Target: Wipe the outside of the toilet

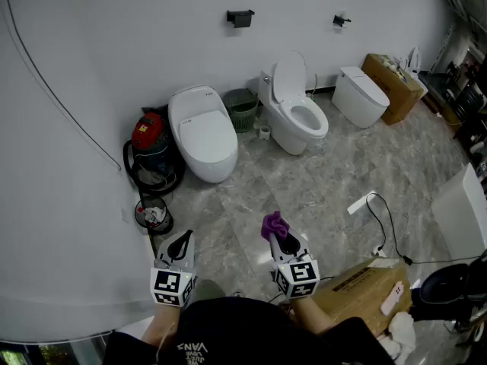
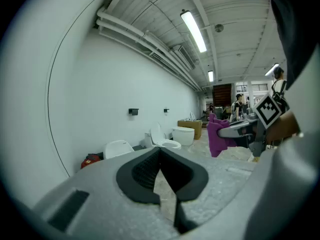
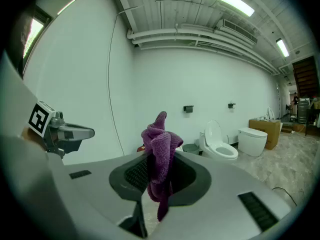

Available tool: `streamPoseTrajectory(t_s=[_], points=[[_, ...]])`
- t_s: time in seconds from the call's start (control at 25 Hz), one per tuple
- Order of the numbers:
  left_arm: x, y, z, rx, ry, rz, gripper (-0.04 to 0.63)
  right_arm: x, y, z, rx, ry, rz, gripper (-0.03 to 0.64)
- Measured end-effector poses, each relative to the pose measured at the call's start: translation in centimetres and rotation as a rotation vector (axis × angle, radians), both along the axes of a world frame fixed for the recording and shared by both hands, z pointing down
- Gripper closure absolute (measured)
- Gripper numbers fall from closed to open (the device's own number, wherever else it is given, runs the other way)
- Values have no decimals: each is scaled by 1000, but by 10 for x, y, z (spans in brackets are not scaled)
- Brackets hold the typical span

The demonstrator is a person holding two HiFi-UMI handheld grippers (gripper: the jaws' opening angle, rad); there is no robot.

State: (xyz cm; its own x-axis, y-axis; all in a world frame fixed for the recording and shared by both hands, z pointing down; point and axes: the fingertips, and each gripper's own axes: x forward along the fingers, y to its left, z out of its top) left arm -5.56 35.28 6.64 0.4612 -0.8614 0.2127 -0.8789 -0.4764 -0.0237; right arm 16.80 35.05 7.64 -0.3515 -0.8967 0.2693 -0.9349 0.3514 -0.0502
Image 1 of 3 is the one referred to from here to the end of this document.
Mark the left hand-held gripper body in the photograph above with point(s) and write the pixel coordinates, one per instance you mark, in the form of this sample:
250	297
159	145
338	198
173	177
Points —
167	285

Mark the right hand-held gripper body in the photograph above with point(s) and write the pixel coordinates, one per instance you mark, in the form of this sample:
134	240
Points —
298	280

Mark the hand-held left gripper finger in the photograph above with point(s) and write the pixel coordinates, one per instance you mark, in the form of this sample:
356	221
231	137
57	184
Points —
192	255
163	250

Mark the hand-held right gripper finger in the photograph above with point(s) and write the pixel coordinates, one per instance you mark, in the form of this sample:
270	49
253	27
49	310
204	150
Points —
275	249
302	246

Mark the purple cloth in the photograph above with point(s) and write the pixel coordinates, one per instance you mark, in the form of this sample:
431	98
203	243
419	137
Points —
274	224

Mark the white oval toilet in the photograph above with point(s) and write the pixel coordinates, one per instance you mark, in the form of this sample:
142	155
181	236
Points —
203	135

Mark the person's left forearm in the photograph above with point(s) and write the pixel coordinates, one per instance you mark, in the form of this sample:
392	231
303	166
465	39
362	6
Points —
160	323

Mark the person's right forearm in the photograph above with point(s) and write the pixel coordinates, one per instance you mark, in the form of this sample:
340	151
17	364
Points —
310	316

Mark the white toilet brush holder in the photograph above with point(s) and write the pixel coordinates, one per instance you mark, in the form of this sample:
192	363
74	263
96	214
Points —
264	132

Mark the white toilet with raised lid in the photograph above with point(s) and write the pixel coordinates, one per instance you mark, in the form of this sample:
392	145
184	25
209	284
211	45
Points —
289	120

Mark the white boxy toilet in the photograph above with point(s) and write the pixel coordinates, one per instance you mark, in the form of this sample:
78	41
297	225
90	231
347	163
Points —
359	97

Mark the clear plastic bottle red cap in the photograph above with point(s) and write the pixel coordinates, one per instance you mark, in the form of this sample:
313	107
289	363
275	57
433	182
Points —
150	214

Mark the person's left leg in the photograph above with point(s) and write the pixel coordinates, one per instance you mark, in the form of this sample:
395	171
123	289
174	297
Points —
207	291

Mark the printed brown cardboard box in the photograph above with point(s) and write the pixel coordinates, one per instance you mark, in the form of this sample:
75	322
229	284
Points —
354	295

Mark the person's black shirt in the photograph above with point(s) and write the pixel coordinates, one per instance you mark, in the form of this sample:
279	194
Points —
243	333

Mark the white power strip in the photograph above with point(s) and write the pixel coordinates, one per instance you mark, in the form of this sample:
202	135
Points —
379	251

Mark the pink phone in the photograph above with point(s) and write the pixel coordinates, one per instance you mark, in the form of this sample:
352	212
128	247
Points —
392	299

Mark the white crumpled cloth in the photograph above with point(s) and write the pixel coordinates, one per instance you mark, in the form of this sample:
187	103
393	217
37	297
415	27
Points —
401	331

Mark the red vacuum cleaner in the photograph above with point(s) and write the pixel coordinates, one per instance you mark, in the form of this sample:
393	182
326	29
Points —
150	135

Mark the green plastic basket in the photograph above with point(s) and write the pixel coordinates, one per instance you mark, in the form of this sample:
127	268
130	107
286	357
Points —
240	108

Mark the black chair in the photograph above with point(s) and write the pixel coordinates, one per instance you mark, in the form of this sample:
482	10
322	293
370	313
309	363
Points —
445	287

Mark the white cabinet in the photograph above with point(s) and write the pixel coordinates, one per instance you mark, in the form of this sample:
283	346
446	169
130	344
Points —
462	211

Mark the large brown cardboard box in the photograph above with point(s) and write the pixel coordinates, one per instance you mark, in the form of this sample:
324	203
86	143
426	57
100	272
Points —
395	93

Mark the black wall hook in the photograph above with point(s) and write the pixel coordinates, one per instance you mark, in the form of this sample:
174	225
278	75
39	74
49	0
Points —
340	20

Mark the black wall paper holder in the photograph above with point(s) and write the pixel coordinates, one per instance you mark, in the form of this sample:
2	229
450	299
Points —
240	16

